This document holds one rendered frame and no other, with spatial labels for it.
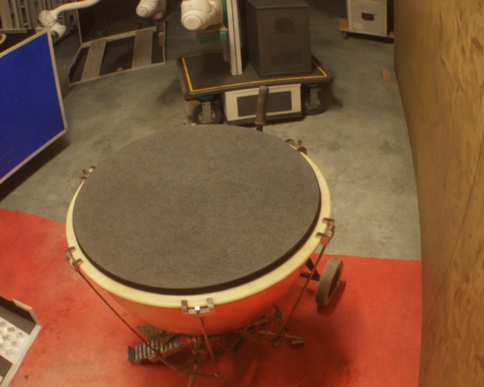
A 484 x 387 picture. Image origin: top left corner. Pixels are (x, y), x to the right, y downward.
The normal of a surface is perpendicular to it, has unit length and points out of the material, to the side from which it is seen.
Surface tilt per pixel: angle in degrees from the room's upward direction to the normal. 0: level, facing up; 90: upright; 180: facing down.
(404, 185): 0
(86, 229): 0
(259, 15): 90
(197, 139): 0
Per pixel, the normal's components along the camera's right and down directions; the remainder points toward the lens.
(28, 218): -0.07, -0.78
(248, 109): 0.20, 0.61
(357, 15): -0.20, 0.62
